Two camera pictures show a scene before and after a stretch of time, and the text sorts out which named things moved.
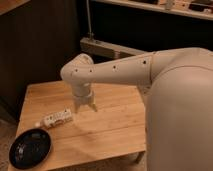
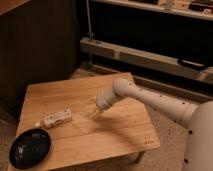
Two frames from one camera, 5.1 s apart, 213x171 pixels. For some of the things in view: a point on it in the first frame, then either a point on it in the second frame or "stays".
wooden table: x=118 y=128 stays
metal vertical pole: x=90 y=34 stays
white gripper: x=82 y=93 → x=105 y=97
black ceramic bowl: x=30 y=148 stays
